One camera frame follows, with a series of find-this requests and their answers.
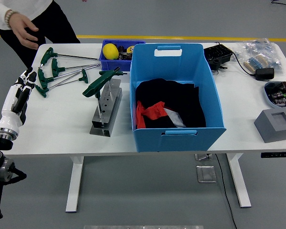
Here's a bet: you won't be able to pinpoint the light blue folding box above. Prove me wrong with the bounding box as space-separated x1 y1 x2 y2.
130 42 227 153

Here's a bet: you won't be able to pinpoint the dark blue plastic bin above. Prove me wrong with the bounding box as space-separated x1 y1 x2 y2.
99 39 146 72

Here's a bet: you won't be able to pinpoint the beaded bracelet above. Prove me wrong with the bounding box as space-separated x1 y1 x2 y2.
4 10 20 30

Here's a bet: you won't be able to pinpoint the short green T-handle hex key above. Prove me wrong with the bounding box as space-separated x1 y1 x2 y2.
54 68 89 87

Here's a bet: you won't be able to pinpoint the thick green T-handle hex key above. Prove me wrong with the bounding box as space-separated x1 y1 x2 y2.
82 71 117 128

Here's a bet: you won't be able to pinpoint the white table leg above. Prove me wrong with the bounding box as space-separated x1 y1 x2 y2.
65 156 84 213
226 152 252 208

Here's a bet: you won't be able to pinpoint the white grey cloth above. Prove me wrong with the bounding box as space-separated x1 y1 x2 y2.
163 107 187 127

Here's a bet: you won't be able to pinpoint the orange cloth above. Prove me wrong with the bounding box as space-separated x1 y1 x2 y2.
135 100 169 129

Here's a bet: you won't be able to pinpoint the grey metal tool rack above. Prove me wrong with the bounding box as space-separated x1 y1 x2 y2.
89 78 123 138

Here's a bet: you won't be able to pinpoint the person's right hand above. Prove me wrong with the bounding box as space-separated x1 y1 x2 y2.
9 13 40 50

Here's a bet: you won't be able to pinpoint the black power adapter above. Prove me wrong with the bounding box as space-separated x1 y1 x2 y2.
255 67 275 81

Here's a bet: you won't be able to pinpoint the beige resistor tape strip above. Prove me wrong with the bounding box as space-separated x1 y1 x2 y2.
243 54 270 74

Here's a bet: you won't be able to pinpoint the black adapter cable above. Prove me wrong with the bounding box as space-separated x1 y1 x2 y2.
214 42 257 77

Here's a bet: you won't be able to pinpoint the black cloth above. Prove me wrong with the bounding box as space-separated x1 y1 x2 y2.
135 78 207 129

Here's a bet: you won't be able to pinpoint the person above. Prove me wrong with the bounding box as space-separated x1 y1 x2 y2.
0 0 81 69

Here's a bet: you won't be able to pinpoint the black table control panel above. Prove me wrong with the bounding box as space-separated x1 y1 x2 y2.
260 151 286 158

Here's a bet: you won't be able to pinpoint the clear plastic parts bags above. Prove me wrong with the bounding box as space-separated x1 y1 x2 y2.
232 38 284 72

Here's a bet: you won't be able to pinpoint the grey block with square recess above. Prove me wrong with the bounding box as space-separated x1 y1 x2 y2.
254 108 286 144

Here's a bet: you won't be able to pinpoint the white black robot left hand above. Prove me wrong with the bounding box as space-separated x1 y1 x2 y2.
0 67 38 132

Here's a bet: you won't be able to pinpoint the small metal floor plate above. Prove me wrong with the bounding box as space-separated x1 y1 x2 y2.
194 153 213 161

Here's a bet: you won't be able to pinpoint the yellow lemon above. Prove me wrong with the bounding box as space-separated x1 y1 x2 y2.
102 43 119 60

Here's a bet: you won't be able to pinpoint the black plastic tray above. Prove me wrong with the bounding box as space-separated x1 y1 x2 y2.
203 43 234 72

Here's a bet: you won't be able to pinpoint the blue oval dish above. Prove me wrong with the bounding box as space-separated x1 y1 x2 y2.
263 81 286 109

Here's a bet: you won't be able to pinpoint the large metal floor plate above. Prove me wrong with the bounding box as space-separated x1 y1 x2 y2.
196 165 217 184

